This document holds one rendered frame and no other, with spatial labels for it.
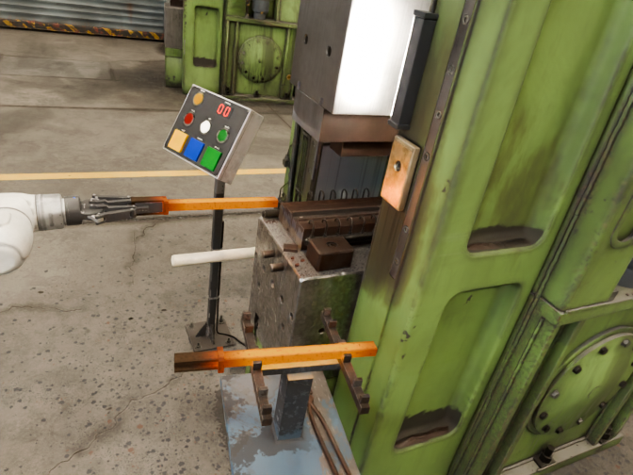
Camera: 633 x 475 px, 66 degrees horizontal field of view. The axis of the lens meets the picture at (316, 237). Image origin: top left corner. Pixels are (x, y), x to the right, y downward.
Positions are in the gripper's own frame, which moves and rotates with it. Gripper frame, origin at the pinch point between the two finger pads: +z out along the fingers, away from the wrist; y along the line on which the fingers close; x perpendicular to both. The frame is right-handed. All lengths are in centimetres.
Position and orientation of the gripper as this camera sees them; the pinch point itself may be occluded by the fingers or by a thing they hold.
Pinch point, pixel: (148, 205)
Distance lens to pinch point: 139.9
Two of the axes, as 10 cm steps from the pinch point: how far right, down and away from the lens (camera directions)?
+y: 4.1, 5.1, -7.6
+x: 1.4, -8.5, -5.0
